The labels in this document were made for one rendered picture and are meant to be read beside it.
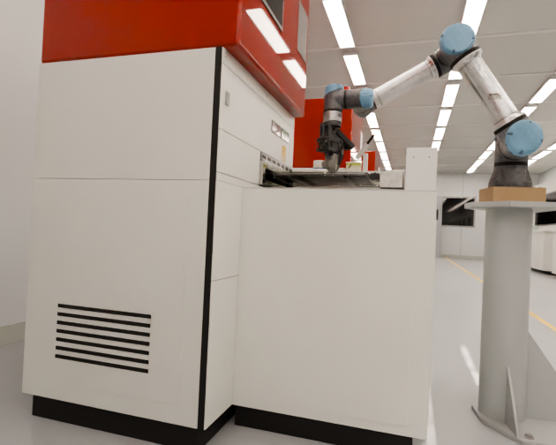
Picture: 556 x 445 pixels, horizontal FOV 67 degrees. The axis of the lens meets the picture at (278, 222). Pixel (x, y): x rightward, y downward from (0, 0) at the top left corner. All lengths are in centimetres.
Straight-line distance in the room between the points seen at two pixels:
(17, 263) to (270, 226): 167
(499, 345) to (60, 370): 155
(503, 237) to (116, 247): 137
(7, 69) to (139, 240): 157
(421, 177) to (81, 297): 116
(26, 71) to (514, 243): 253
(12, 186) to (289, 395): 187
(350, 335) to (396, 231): 35
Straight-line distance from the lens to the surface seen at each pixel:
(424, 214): 134
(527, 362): 191
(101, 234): 148
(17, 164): 270
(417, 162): 142
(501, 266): 178
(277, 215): 140
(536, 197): 179
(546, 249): 1017
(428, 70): 188
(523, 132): 169
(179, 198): 132
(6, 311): 272
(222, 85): 134
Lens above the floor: 68
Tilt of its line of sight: 1 degrees up
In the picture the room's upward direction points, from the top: 3 degrees clockwise
